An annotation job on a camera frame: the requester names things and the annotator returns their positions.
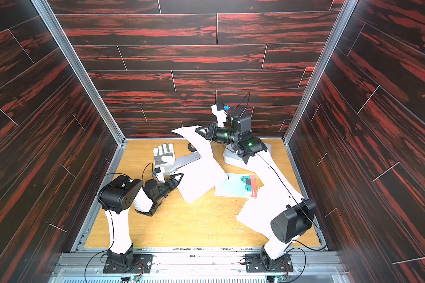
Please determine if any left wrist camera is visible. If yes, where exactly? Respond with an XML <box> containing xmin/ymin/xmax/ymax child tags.
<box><xmin>153</xmin><ymin>168</ymin><xmax>165</xmax><ymax>183</ymax></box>

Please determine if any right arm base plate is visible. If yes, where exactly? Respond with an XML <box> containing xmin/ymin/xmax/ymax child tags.
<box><xmin>240</xmin><ymin>254</ymin><xmax>293</xmax><ymax>273</ymax></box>

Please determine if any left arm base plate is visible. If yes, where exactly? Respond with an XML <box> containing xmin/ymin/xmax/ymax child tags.
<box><xmin>103</xmin><ymin>252</ymin><xmax>153</xmax><ymax>274</ymax></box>

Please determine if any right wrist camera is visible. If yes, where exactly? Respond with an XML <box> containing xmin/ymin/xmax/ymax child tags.
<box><xmin>211</xmin><ymin>103</ymin><xmax>230</xmax><ymax>127</ymax></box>

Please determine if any black tape roll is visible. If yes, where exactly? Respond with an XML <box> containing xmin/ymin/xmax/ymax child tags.
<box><xmin>188</xmin><ymin>142</ymin><xmax>197</xmax><ymax>153</ymax></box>

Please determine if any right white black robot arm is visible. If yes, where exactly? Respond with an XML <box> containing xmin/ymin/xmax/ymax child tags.
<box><xmin>196</xmin><ymin>103</ymin><xmax>316</xmax><ymax>270</ymax></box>

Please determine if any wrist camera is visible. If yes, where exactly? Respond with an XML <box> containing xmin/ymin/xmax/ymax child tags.
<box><xmin>153</xmin><ymin>168</ymin><xmax>165</xmax><ymax>183</ymax></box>
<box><xmin>211</xmin><ymin>103</ymin><xmax>230</xmax><ymax>127</ymax></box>

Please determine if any white plastic storage box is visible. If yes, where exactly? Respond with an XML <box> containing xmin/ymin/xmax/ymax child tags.
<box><xmin>222</xmin><ymin>141</ymin><xmax>273</xmax><ymax>166</ymax></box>

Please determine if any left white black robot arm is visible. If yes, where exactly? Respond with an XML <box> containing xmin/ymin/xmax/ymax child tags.
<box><xmin>97</xmin><ymin>173</ymin><xmax>184</xmax><ymax>273</ymax></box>

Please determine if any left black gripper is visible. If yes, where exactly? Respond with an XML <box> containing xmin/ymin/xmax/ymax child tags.
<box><xmin>153</xmin><ymin>175</ymin><xmax>183</xmax><ymax>205</ymax></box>

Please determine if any white grey work glove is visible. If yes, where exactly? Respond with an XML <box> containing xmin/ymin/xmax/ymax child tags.
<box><xmin>153</xmin><ymin>143</ymin><xmax>175</xmax><ymax>175</ymax></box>

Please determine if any small teal cover notebook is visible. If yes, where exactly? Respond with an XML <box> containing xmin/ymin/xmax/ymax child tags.
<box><xmin>215</xmin><ymin>173</ymin><xmax>258</xmax><ymax>198</ymax></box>

